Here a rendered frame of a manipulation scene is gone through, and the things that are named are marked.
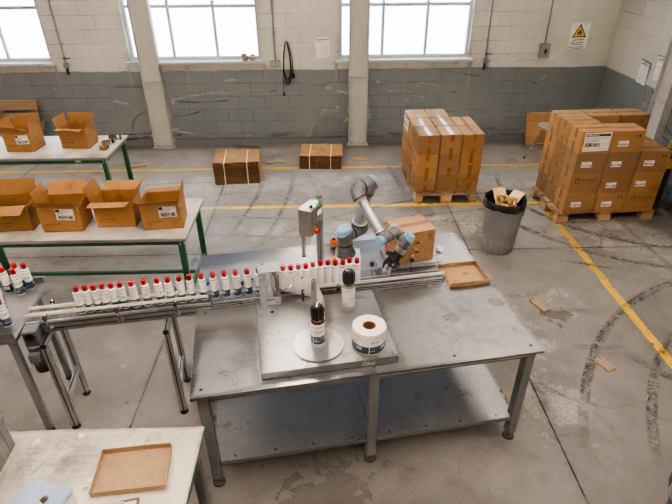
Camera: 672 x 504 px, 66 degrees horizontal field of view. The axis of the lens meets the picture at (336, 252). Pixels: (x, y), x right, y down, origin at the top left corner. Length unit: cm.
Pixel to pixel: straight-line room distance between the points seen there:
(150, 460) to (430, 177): 497
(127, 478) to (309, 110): 682
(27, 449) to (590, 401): 368
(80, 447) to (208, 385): 68
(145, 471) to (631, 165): 581
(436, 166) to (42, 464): 526
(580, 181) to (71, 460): 563
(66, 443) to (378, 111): 694
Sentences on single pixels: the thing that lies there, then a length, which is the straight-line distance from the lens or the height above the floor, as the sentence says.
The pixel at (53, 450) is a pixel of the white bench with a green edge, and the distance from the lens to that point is 309.
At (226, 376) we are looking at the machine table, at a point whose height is 83.
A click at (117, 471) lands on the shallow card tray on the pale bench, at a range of 287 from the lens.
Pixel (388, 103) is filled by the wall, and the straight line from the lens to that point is 869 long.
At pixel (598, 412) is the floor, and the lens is 438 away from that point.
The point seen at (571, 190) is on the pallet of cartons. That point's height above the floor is 44.
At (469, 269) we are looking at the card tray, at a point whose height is 83.
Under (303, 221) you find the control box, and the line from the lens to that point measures 336.
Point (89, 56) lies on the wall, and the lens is 917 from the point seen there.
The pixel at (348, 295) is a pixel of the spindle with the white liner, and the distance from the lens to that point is 331.
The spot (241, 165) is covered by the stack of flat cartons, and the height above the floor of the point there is 27.
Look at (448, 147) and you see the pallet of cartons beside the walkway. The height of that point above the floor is 73.
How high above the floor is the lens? 298
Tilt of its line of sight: 32 degrees down
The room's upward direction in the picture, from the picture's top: straight up
